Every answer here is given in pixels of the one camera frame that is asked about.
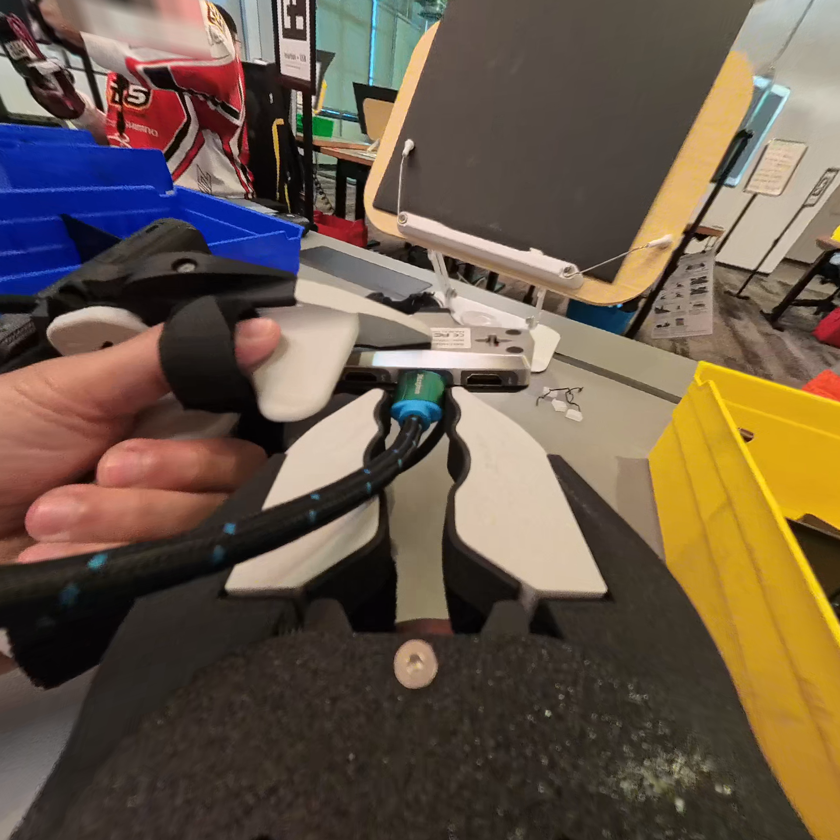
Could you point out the yellow plastic bin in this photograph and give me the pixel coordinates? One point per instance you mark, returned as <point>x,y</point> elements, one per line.
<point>722,525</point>

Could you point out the white wall sign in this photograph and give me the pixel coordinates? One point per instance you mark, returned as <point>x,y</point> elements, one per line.
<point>774,167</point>

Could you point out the blue container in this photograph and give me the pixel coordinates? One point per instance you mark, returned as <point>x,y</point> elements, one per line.
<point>600,318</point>

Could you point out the printed paper sheet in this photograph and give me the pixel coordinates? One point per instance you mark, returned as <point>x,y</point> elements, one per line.
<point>686,295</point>

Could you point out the black white tag poster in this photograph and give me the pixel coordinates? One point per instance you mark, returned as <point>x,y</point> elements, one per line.
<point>293,59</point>

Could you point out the orange red cloth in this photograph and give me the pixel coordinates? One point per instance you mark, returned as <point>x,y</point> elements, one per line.
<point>823,387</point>

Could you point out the grey laptop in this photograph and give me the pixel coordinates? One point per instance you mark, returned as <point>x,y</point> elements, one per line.
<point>367,272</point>

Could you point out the wooden table black legs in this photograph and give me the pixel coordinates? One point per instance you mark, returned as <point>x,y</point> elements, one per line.
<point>341,152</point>

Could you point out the grey desk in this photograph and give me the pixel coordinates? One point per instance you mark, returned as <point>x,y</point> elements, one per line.
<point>590,459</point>

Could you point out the grey multiport hub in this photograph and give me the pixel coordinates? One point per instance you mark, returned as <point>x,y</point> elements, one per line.
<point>485,342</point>

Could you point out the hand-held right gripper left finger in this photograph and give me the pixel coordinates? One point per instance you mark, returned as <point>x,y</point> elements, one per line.
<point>315,564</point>

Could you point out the red bag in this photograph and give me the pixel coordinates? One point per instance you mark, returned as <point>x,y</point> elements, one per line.
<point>341,229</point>

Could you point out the black backpack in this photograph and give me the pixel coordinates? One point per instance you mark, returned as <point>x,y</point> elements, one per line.
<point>269,131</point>

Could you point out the black board wooden rim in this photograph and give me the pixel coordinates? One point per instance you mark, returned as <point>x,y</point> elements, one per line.
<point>558,131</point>

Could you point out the white clip bar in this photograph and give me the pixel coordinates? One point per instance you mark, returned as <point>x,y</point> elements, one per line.
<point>485,253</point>

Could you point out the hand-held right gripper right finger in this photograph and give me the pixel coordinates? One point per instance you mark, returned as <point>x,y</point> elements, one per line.
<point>518,518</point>

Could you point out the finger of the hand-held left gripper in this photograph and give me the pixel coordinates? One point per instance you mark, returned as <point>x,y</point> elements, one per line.
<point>394,331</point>

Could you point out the large blue plastic bin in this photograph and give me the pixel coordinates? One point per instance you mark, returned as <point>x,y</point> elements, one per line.
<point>98,190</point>

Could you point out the person's left hand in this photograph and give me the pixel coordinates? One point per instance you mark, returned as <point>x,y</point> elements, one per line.
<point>79,426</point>

